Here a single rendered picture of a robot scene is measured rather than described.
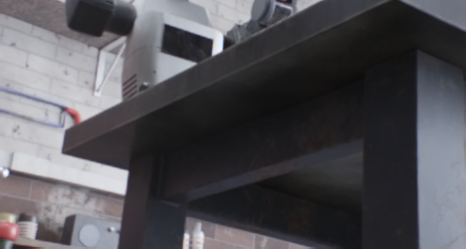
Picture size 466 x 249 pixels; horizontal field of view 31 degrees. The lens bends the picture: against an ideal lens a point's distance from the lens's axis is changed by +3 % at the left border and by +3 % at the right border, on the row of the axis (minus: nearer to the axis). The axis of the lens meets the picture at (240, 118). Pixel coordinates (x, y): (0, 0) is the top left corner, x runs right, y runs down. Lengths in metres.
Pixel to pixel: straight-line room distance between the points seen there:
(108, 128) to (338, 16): 0.52
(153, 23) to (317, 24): 1.15
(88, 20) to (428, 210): 1.34
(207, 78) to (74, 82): 2.48
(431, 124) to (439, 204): 0.09
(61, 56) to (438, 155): 2.76
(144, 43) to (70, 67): 1.55
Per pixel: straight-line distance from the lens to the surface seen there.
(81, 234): 3.25
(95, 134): 1.34
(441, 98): 0.96
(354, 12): 0.89
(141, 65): 2.01
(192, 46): 2.06
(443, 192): 0.93
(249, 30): 2.22
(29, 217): 3.18
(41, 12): 3.43
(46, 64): 3.52
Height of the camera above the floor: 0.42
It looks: 21 degrees up
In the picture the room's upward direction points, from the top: 5 degrees clockwise
